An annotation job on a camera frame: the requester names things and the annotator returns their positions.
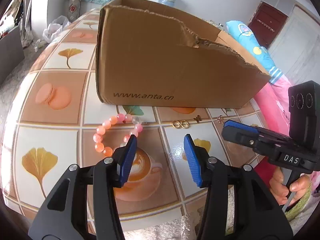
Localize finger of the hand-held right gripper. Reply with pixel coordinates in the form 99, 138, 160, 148
222, 129, 275, 153
224, 120, 290, 143

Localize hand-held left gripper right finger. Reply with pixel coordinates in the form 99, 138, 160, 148
184, 134, 293, 240

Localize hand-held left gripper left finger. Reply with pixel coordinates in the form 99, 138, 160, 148
28, 135, 138, 240

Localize pink orange bead bracelet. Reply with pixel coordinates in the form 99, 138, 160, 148
93, 114, 144, 157

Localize brown cardboard box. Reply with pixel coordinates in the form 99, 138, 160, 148
95, 0, 272, 110

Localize person's right hand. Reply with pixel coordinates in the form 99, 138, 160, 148
269, 168, 313, 205

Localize fluffy cream garment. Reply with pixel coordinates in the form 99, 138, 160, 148
284, 180, 314, 222

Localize printed vinyl tablecloth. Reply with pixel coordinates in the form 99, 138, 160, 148
0, 7, 275, 233

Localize dark red door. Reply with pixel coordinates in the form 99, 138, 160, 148
248, 1, 288, 50

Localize white plastic bag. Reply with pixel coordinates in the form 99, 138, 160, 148
43, 16, 71, 43

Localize grey patterned cushion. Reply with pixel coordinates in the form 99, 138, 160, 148
68, 0, 85, 22

